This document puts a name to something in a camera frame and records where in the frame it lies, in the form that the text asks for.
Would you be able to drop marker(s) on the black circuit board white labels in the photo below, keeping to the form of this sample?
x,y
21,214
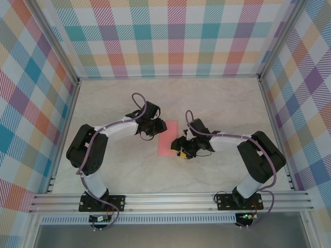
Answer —
x,y
99,219

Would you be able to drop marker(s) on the thin aluminium wall base rail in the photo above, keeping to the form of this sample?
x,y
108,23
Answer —
x,y
168,77

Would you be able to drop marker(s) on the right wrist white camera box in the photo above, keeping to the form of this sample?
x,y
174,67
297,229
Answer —
x,y
190,134

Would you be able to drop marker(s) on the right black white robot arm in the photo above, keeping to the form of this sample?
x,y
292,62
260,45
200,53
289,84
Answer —
x,y
261,160

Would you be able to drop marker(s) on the wide aluminium mounting rail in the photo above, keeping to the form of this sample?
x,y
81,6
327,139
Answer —
x,y
168,201

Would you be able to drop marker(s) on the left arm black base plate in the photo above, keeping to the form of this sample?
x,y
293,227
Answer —
x,y
119,201

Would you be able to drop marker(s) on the grey metal base panel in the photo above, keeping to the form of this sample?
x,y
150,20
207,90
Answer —
x,y
168,237

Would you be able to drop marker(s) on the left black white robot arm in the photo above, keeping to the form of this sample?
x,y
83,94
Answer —
x,y
85,152

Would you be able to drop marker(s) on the aluminium table edge rail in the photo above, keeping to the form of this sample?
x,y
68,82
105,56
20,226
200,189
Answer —
x,y
276,134
64,134

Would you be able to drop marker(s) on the pink square paper sheet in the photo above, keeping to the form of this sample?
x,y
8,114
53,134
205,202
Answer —
x,y
165,144

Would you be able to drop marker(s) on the black circuit board green light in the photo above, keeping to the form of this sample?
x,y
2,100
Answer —
x,y
245,216

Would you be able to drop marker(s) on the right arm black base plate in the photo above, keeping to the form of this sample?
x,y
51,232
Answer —
x,y
225,202

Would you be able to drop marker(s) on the aluminium corner post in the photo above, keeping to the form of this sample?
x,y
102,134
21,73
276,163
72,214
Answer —
x,y
55,41
280,38

